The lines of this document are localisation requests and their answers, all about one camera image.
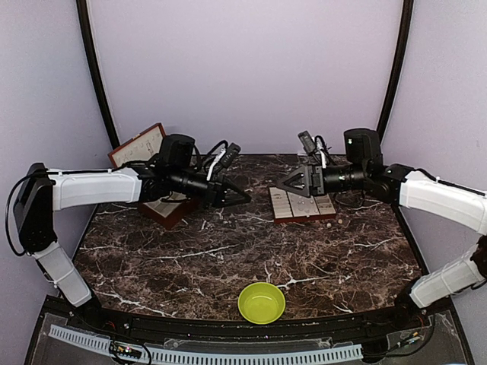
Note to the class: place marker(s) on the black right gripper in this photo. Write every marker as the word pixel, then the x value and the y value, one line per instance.
pixel 316 184

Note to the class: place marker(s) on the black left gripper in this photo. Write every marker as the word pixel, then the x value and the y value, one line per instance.
pixel 216 192

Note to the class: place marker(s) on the brown ring earring tray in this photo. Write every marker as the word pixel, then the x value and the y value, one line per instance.
pixel 288 207

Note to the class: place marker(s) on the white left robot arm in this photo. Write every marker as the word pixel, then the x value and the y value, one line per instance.
pixel 36 199

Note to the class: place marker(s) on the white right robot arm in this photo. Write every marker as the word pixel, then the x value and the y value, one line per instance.
pixel 401 186

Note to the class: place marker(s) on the green bowl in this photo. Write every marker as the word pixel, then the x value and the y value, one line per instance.
pixel 261 303

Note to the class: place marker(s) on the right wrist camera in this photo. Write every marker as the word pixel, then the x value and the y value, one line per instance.
pixel 313 147

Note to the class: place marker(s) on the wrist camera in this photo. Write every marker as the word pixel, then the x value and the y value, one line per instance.
pixel 313 147
pixel 223 159

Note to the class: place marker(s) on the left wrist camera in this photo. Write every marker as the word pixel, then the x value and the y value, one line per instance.
pixel 223 159

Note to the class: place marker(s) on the white slotted cable duct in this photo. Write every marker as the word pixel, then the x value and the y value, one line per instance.
pixel 193 353

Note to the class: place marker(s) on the black right frame post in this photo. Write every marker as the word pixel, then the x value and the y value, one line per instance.
pixel 396 68

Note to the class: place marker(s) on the black frame post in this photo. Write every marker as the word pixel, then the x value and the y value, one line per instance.
pixel 396 68
pixel 94 69

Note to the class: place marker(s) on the black left frame post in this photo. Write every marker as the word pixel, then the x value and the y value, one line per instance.
pixel 94 69

